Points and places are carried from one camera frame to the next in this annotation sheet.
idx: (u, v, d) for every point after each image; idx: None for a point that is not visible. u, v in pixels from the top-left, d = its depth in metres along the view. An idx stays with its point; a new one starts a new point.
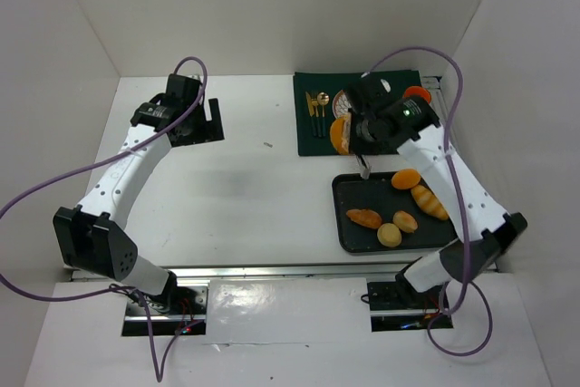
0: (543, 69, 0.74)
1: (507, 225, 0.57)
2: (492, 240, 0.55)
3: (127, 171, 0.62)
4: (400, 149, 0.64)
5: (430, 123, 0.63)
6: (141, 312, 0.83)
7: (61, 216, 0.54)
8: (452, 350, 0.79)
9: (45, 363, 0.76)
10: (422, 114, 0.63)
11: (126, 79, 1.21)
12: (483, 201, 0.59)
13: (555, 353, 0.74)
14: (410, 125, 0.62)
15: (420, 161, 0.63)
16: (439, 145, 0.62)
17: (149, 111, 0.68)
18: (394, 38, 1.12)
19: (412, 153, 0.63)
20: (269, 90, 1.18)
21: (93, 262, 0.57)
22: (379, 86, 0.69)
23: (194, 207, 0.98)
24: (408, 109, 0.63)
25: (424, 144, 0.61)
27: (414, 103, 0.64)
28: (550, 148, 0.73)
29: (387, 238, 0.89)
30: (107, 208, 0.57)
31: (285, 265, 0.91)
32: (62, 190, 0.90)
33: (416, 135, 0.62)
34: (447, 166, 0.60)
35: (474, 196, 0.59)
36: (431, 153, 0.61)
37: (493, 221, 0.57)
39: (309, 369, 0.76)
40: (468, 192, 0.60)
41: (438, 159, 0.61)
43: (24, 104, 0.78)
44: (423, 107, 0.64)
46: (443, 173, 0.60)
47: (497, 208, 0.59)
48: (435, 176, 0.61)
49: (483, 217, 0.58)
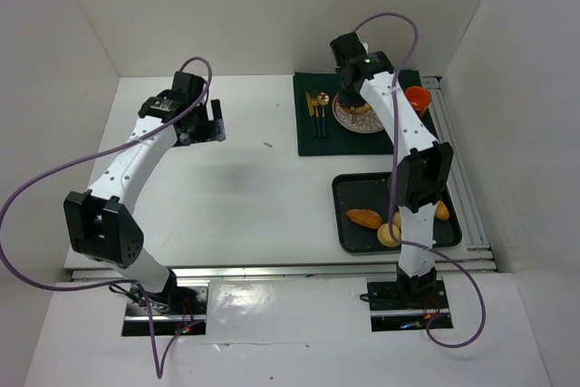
0: (543, 69, 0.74)
1: (435, 149, 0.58)
2: (417, 157, 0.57)
3: (136, 158, 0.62)
4: (360, 91, 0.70)
5: (386, 71, 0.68)
6: (142, 311, 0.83)
7: (72, 199, 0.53)
8: (443, 341, 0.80)
9: (44, 363, 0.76)
10: (381, 63, 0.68)
11: (126, 79, 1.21)
12: (417, 129, 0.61)
13: (555, 353, 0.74)
14: (370, 70, 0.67)
15: (372, 99, 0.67)
16: (390, 83, 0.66)
17: (156, 104, 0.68)
18: (395, 37, 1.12)
19: (367, 91, 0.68)
20: (269, 90, 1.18)
21: (101, 247, 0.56)
22: (356, 43, 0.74)
23: (194, 207, 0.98)
24: (369, 58, 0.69)
25: (375, 82, 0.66)
27: (376, 55, 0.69)
28: (549, 148, 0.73)
29: (386, 238, 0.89)
30: (116, 193, 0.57)
31: (285, 265, 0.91)
32: (62, 190, 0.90)
33: (371, 76, 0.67)
34: (391, 99, 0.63)
35: (410, 124, 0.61)
36: (380, 89, 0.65)
37: (422, 146, 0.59)
39: (310, 369, 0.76)
40: (406, 121, 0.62)
41: (384, 94, 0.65)
43: (24, 104, 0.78)
44: (383, 59, 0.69)
46: (388, 106, 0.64)
47: (430, 137, 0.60)
48: (383, 111, 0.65)
49: (413, 141, 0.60)
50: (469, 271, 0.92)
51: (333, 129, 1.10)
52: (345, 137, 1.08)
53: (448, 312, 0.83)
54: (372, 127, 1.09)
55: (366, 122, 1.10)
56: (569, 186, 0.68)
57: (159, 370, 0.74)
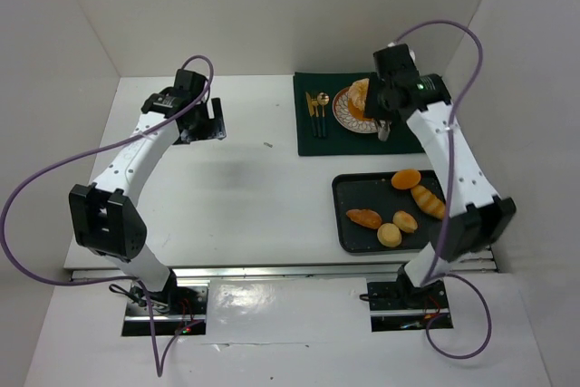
0: (544, 68, 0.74)
1: (495, 206, 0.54)
2: (476, 214, 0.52)
3: (140, 152, 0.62)
4: (409, 122, 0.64)
5: (441, 100, 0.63)
6: (142, 311, 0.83)
7: (77, 193, 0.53)
8: (449, 352, 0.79)
9: (43, 364, 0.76)
10: (436, 90, 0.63)
11: (126, 79, 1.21)
12: (475, 178, 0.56)
13: (555, 353, 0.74)
14: (422, 96, 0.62)
15: (423, 134, 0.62)
16: (445, 120, 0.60)
17: (159, 101, 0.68)
18: (395, 37, 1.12)
19: (418, 124, 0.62)
20: (269, 90, 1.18)
21: (105, 240, 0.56)
22: (405, 59, 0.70)
23: (194, 206, 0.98)
24: (423, 83, 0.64)
25: (430, 117, 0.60)
27: (430, 80, 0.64)
28: (550, 148, 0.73)
29: (387, 238, 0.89)
30: (120, 186, 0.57)
31: (285, 265, 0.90)
32: (62, 189, 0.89)
33: (424, 108, 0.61)
34: (447, 139, 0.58)
35: (468, 172, 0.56)
36: (434, 125, 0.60)
37: (481, 199, 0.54)
39: (309, 369, 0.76)
40: (462, 168, 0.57)
41: (439, 132, 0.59)
43: (24, 104, 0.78)
44: (439, 84, 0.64)
46: (442, 146, 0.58)
47: (488, 190, 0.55)
48: (435, 149, 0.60)
49: (471, 193, 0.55)
50: (469, 272, 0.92)
51: (333, 129, 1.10)
52: (345, 137, 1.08)
53: (448, 312, 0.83)
54: (372, 127, 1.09)
55: (366, 122, 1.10)
56: (569, 187, 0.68)
57: (159, 366, 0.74)
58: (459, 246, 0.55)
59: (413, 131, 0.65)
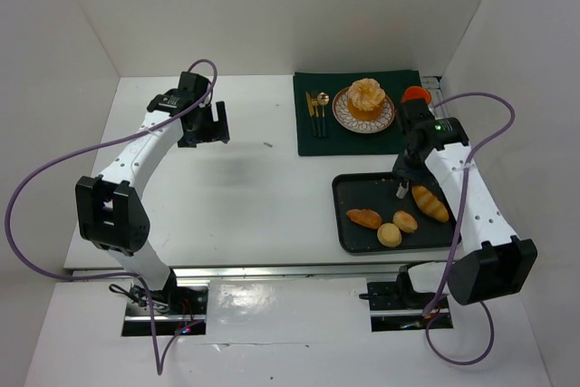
0: (543, 68, 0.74)
1: (514, 246, 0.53)
2: (490, 250, 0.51)
3: (146, 147, 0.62)
4: (426, 162, 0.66)
5: (459, 141, 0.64)
6: (142, 311, 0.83)
7: (83, 184, 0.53)
8: (456, 359, 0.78)
9: (43, 365, 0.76)
10: (453, 131, 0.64)
11: (126, 80, 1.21)
12: (492, 217, 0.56)
13: (555, 354, 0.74)
14: (439, 136, 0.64)
15: (440, 173, 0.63)
16: (463, 158, 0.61)
17: (164, 101, 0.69)
18: (396, 37, 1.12)
19: (435, 163, 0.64)
20: (269, 90, 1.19)
21: (109, 233, 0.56)
22: (424, 109, 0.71)
23: (194, 205, 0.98)
24: (439, 125, 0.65)
25: (447, 155, 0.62)
27: (447, 122, 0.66)
28: (549, 149, 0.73)
29: (387, 238, 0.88)
30: (127, 178, 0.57)
31: (284, 265, 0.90)
32: (62, 188, 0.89)
33: (440, 147, 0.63)
34: (462, 176, 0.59)
35: (484, 210, 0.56)
36: (450, 163, 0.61)
37: (497, 238, 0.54)
39: (308, 369, 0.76)
40: (478, 206, 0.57)
41: (455, 170, 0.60)
43: (24, 105, 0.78)
44: (457, 127, 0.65)
46: (458, 185, 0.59)
47: (507, 230, 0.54)
48: (451, 188, 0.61)
49: (487, 231, 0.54)
50: None
51: (333, 129, 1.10)
52: (345, 136, 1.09)
53: (448, 312, 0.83)
54: (372, 127, 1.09)
55: (366, 122, 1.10)
56: (569, 187, 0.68)
57: (159, 365, 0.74)
58: (476, 286, 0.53)
59: (431, 172, 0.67)
